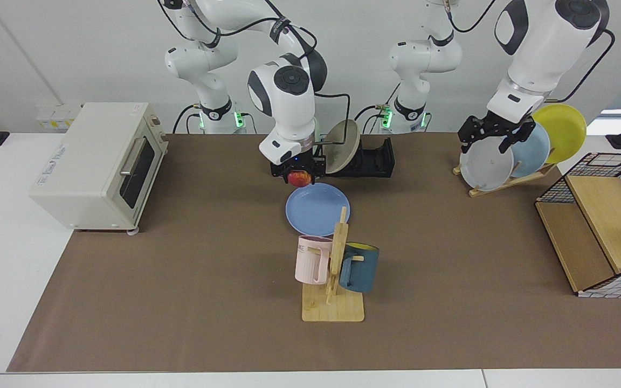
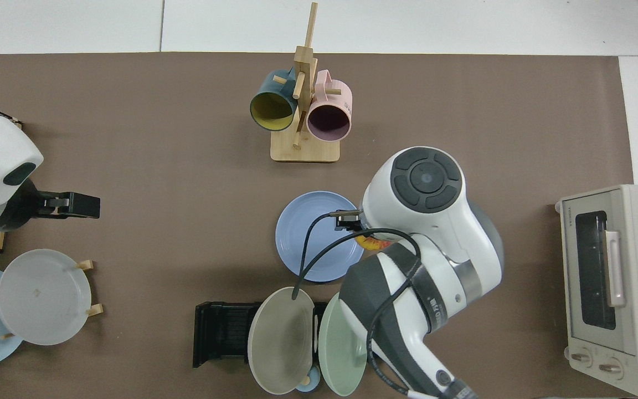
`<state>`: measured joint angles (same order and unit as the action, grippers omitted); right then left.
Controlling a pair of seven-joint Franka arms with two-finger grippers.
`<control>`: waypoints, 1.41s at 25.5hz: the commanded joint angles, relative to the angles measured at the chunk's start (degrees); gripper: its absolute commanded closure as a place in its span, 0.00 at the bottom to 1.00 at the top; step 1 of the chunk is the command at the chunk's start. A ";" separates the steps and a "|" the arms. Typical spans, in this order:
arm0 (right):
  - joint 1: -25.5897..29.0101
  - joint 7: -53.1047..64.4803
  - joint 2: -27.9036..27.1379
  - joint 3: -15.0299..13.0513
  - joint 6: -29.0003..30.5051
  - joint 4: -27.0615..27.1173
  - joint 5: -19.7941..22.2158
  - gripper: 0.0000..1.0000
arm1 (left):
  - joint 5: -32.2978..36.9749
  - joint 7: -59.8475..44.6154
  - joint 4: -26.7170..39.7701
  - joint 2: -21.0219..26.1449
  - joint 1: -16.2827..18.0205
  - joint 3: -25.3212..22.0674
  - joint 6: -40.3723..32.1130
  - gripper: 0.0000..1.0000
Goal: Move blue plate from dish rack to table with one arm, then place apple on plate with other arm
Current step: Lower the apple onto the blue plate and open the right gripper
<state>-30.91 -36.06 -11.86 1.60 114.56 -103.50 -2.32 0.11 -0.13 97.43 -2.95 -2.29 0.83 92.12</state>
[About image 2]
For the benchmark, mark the red yellow apple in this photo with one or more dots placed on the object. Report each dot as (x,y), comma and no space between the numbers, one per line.
(371,243)

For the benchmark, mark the wooden plate rack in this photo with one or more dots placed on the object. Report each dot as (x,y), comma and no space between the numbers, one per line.
(87,265)

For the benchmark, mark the grey plate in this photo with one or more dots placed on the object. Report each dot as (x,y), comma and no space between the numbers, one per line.
(42,299)

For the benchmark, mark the green plate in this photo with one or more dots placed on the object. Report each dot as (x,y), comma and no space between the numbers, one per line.
(335,354)

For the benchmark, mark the beige plate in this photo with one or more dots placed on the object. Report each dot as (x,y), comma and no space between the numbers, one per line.
(280,343)

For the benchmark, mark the black dish rack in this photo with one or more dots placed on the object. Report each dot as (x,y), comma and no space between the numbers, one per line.
(219,332)

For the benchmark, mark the wooden cup stand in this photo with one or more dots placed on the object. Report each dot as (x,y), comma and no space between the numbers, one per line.
(305,151)

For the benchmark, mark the brown table cloth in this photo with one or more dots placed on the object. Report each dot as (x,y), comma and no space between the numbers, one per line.
(186,166)

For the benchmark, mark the pink cup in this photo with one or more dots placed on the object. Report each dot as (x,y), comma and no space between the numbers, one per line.
(336,94)

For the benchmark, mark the dark blue cup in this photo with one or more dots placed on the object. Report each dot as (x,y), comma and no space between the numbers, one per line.
(268,86)

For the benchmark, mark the small blue round thing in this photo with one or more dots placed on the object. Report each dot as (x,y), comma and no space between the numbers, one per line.
(313,383)

